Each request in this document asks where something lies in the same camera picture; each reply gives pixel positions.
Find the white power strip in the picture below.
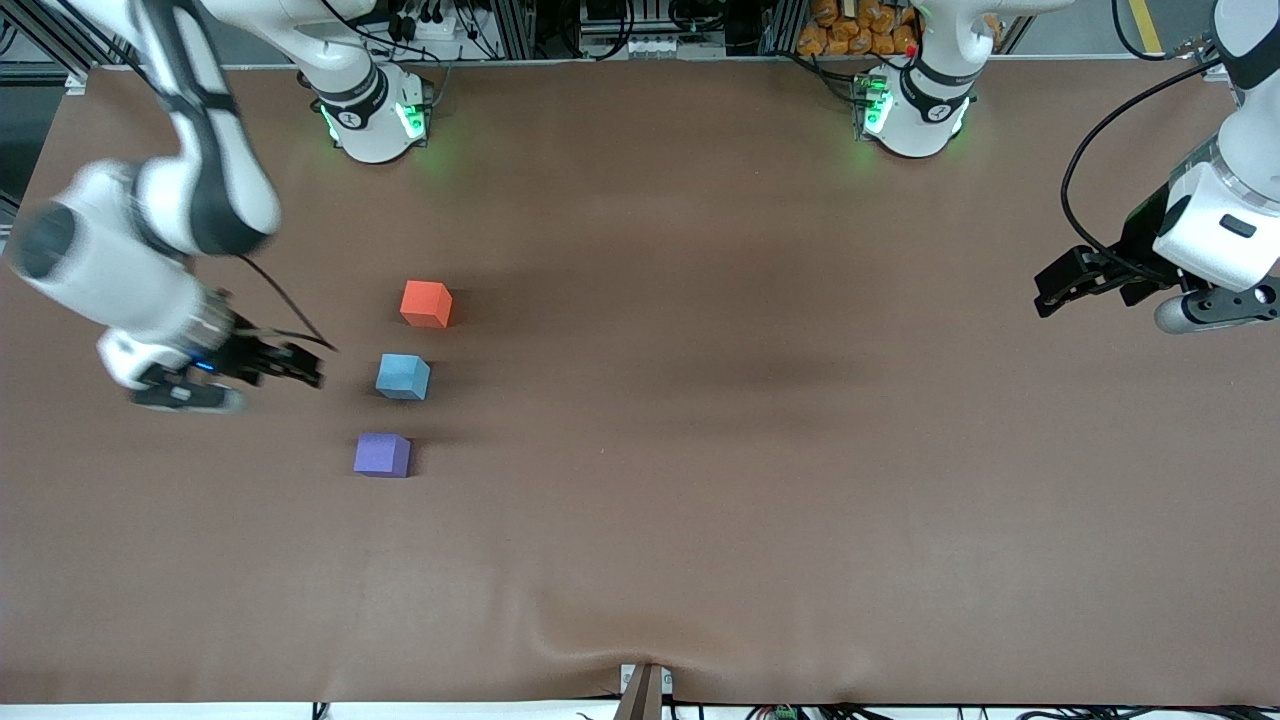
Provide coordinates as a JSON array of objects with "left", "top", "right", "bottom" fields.
[{"left": 385, "top": 8, "right": 463, "bottom": 43}]

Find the blue cube block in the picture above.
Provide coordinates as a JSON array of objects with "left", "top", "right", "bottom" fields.
[{"left": 375, "top": 353, "right": 432, "bottom": 402}]

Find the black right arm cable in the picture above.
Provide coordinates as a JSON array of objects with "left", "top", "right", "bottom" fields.
[{"left": 238, "top": 253, "right": 339, "bottom": 353}]

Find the purple cube block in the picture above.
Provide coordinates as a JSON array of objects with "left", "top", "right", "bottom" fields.
[{"left": 353, "top": 432, "right": 412, "bottom": 479}]

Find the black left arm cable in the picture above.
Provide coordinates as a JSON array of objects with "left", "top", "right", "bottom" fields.
[{"left": 1060, "top": 0, "right": 1226, "bottom": 266}]

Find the brown table mat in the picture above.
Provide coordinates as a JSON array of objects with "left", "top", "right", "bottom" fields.
[{"left": 0, "top": 62, "right": 1280, "bottom": 706}]

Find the orange cube block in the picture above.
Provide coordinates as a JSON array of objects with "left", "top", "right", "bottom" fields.
[{"left": 399, "top": 280, "right": 454, "bottom": 330}]

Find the white terminal block row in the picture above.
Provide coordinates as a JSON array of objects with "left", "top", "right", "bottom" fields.
[{"left": 622, "top": 35, "right": 703, "bottom": 59}]

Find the orange snack bag pile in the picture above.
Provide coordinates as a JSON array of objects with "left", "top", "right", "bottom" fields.
[{"left": 797, "top": 0, "right": 921, "bottom": 58}]

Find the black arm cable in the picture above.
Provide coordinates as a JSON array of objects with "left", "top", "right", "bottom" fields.
[
  {"left": 238, "top": 253, "right": 339, "bottom": 353},
  {"left": 1060, "top": 0, "right": 1226, "bottom": 266}
]

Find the brown camera mount post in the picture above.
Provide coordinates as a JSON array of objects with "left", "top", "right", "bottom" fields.
[{"left": 615, "top": 662, "right": 674, "bottom": 720}]

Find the aluminium frame strut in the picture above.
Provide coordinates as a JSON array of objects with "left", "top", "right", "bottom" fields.
[{"left": 0, "top": 0, "right": 91, "bottom": 93}]

